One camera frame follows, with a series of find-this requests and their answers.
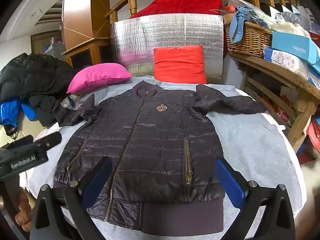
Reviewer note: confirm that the red blanket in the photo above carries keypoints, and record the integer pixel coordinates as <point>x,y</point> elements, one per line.
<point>185,2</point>

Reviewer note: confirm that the blue garment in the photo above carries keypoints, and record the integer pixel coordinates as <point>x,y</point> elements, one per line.
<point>7,112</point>

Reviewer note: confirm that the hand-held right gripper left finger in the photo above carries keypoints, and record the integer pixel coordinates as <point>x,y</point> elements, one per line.
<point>98,180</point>

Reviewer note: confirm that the dark purple puffer jacket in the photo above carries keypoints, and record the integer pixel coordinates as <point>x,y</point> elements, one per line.
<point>155,142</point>

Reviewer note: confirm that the red pillow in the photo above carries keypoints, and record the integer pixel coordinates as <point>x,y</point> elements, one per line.
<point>178,65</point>

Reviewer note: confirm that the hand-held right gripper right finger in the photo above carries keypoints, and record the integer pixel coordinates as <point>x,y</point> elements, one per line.
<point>230,182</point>

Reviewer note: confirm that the white printed box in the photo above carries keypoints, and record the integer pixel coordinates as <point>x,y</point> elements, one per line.
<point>282,58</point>

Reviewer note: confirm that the silver insulated mat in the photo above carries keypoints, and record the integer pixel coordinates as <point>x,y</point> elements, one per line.
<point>170,30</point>

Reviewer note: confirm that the person's left hand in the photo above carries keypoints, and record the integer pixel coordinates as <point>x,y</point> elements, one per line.
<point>23,210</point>

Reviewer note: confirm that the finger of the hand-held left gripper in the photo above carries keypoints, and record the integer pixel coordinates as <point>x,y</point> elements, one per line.
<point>48,138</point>

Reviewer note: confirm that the red bag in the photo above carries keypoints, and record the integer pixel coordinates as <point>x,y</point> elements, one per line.
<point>315,135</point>

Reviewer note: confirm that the blue cardboard box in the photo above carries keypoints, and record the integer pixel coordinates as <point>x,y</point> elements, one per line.
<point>292,45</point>

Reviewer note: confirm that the pile of bagged clothes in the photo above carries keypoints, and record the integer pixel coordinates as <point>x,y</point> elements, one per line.
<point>287,20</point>

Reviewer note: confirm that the wicker basket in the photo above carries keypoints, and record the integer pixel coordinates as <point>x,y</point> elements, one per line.
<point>250,38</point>

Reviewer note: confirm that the grey fleece blanket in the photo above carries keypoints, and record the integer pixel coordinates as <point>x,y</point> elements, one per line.
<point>250,150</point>

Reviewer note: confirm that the black crumpled garment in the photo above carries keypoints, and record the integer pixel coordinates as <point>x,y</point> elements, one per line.
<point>46,110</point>

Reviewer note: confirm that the wooden stair railing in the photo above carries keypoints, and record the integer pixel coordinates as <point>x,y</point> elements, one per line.
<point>125,2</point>

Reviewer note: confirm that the light blue cloth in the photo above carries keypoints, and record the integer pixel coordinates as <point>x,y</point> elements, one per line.
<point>237,17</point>

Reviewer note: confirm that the wooden side table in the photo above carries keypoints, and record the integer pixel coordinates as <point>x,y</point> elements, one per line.
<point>275,72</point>

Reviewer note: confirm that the brown wooden cabinet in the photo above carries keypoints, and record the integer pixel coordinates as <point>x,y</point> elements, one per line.
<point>80,10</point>

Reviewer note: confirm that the pink pillow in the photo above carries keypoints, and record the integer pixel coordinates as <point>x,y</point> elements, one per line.
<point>100,77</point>

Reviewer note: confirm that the black puffer jacket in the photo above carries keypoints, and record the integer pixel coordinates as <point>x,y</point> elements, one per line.
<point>32,75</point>

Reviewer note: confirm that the cream leather sofa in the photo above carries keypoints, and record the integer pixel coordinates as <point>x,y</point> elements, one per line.
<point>22,130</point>

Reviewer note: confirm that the white bed sheet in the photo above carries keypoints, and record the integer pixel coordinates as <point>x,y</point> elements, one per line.
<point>47,132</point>

